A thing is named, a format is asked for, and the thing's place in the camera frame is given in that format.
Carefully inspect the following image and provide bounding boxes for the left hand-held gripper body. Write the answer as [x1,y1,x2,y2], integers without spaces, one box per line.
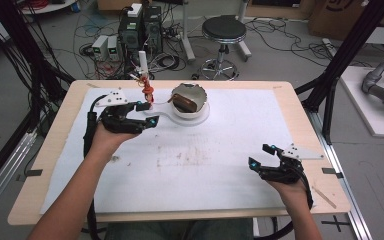
[94,88,148,135]

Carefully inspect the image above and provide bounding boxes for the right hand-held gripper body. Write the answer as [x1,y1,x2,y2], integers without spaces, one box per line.
[258,143,324,185]

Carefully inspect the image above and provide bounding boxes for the keychain with red strap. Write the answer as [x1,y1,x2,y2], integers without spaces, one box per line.
[138,73,157,106]

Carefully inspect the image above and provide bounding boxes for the brown zip pouch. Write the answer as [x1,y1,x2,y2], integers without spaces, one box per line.
[167,93,199,114]

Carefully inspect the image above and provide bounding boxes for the white key stand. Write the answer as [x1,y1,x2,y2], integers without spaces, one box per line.
[128,49,211,128]

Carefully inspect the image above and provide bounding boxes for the white eggshell-shaped bowl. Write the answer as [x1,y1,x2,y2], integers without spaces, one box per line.
[170,82,209,120]

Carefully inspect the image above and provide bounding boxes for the person's right hand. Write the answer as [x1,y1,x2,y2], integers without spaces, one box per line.
[268,178,309,209]

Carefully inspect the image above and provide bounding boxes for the person's left hand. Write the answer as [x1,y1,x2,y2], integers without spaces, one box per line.
[88,123,141,161]

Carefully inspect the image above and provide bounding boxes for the black tape strip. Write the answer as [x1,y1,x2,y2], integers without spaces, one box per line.
[321,167,344,179]
[16,169,44,183]

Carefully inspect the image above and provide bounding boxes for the grey power supply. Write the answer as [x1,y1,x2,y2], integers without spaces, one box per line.
[91,34,109,61]
[107,35,120,62]

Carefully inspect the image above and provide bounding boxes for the white table mat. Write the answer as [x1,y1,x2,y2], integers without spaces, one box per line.
[39,87,318,215]

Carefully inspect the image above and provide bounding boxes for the black computer tower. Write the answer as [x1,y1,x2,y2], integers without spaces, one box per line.
[142,4,164,54]
[118,13,144,56]

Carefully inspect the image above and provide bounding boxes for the white platform board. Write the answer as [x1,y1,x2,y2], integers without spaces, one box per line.
[339,65,384,139]

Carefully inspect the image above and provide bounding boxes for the white desk leg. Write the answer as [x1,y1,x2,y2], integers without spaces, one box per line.
[238,0,253,63]
[179,0,197,63]

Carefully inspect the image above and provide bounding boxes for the white box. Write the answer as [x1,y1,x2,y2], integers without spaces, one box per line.
[126,3,143,18]

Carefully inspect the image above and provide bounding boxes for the person's green pants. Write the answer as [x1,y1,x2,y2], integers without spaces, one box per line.
[104,218,254,240]

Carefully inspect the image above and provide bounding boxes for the black round stool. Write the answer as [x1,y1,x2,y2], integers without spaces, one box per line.
[198,14,248,82]

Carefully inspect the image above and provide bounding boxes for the cardboard box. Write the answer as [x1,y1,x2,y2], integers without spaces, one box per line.
[308,0,384,41]

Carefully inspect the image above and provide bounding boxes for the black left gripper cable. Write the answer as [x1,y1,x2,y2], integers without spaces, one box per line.
[82,94,109,240]

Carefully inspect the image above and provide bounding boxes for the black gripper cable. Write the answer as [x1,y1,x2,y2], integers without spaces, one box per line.
[82,94,109,240]
[299,166,315,211]

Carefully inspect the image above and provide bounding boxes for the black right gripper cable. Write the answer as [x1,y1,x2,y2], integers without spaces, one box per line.
[299,166,315,211]

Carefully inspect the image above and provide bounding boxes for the aluminium rail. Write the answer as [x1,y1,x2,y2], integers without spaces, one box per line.
[0,131,38,221]
[304,109,373,240]

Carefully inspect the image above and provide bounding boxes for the black frame post with cables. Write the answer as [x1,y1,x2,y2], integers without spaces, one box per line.
[0,0,76,134]

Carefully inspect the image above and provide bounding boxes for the black frame strut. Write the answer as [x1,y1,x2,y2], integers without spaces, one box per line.
[294,0,384,145]

